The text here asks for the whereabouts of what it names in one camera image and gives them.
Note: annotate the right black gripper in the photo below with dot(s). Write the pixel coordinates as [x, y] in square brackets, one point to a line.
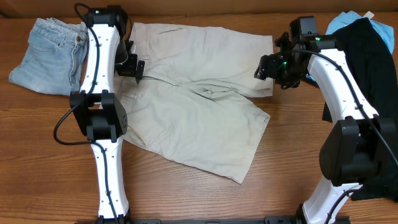
[264, 66]

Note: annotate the folded light blue jeans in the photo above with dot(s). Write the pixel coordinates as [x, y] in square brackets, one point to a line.
[53, 62]

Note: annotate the black garment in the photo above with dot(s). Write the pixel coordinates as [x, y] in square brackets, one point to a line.
[368, 47]

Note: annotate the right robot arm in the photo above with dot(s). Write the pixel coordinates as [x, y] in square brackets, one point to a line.
[357, 148]

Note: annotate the light blue shirt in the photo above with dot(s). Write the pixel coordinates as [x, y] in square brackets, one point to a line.
[361, 30]

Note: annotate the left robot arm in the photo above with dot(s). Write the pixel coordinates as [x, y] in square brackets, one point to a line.
[101, 117]

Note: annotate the beige khaki shorts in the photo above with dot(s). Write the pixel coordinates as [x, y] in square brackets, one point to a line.
[194, 103]

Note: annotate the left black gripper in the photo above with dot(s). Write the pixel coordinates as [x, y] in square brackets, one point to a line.
[137, 70]

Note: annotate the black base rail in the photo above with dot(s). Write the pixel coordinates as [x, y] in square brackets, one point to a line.
[214, 221]

